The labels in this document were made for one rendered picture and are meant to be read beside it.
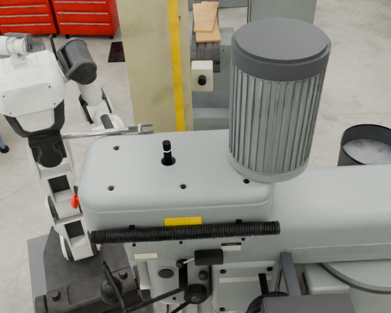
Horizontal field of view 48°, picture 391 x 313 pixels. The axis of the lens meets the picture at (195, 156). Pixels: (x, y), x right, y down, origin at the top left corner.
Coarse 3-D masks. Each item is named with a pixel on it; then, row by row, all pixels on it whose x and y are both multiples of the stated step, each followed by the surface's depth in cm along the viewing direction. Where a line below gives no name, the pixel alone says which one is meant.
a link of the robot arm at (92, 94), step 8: (96, 80) 180; (80, 88) 181; (88, 88) 180; (96, 88) 183; (80, 96) 190; (88, 96) 184; (96, 96) 186; (104, 96) 191; (88, 104) 190; (96, 104) 190
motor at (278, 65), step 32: (256, 32) 90; (288, 32) 89; (320, 32) 89; (256, 64) 83; (288, 64) 82; (320, 64) 84; (256, 96) 88; (288, 96) 86; (320, 96) 94; (256, 128) 93; (288, 128) 92; (256, 160) 99; (288, 160) 98
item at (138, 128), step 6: (132, 126) 119; (138, 126) 119; (144, 126) 119; (72, 132) 118; (78, 132) 117; (84, 132) 117; (90, 132) 117; (96, 132) 117; (102, 132) 117; (108, 132) 117; (114, 132) 117; (120, 132) 117; (126, 132) 118; (138, 132) 117; (144, 132) 117; (150, 132) 117; (66, 138) 116
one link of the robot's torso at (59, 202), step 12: (72, 156) 194; (36, 168) 189; (48, 168) 200; (60, 168) 199; (72, 168) 195; (48, 180) 199; (60, 180) 202; (72, 180) 198; (48, 192) 198; (60, 192) 208; (72, 192) 203; (60, 204) 207; (60, 216) 211
